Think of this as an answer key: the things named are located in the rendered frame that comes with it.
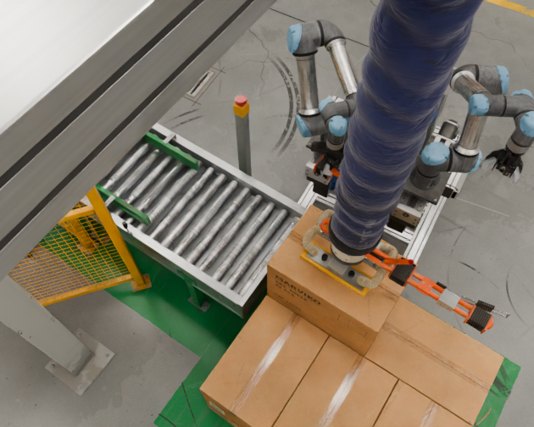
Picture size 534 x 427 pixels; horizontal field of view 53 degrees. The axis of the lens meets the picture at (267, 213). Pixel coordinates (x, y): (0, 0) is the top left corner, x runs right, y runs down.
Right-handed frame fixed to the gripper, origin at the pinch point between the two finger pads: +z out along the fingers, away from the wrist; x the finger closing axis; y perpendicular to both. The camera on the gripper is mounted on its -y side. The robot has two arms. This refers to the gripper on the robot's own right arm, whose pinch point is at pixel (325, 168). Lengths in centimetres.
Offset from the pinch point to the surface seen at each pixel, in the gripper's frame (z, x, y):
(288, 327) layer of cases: 64, -56, 19
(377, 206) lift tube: -50, -35, 37
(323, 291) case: 24, -44, 29
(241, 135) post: 43, 18, -65
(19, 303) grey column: 13, -129, -75
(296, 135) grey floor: 118, 87, -68
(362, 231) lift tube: -29, -35, 35
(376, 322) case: 24, -43, 56
